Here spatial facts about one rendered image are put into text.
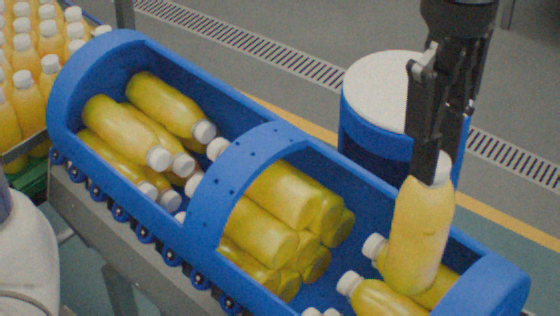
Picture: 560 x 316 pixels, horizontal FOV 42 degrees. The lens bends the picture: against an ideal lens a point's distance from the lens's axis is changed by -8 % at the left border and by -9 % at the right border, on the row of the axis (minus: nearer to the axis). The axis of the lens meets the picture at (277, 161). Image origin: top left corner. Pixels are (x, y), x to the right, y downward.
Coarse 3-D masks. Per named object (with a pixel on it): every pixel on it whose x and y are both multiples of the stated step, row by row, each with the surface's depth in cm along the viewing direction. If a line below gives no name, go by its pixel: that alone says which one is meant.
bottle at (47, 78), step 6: (60, 66) 158; (42, 72) 158; (48, 72) 156; (54, 72) 157; (42, 78) 157; (48, 78) 157; (54, 78) 157; (42, 84) 158; (48, 84) 157; (42, 90) 159; (48, 90) 158; (48, 96) 159
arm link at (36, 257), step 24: (0, 168) 92; (0, 192) 92; (0, 216) 93; (24, 216) 97; (0, 240) 94; (24, 240) 96; (48, 240) 104; (0, 264) 94; (24, 264) 96; (48, 264) 101; (0, 288) 95; (24, 288) 97; (48, 288) 101; (48, 312) 98
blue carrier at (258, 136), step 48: (96, 48) 137; (144, 48) 150; (192, 96) 152; (240, 96) 129; (240, 144) 117; (288, 144) 118; (240, 192) 114; (336, 192) 133; (384, 192) 113; (192, 240) 118; (240, 288) 114; (480, 288) 97; (528, 288) 108
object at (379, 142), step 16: (352, 112) 156; (352, 128) 158; (368, 128) 153; (464, 128) 155; (352, 144) 183; (368, 144) 156; (384, 144) 153; (400, 144) 152; (464, 144) 161; (352, 160) 187; (368, 160) 191; (384, 160) 192; (400, 160) 155; (384, 176) 196; (400, 176) 195
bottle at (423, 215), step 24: (408, 192) 86; (432, 192) 84; (408, 216) 86; (432, 216) 85; (408, 240) 89; (432, 240) 88; (384, 264) 96; (408, 264) 91; (432, 264) 91; (408, 288) 94
